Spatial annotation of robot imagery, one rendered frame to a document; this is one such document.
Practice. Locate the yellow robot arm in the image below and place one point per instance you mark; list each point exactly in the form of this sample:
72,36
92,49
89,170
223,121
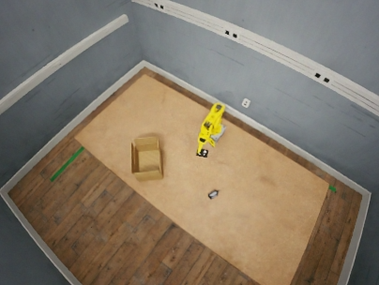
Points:
211,119

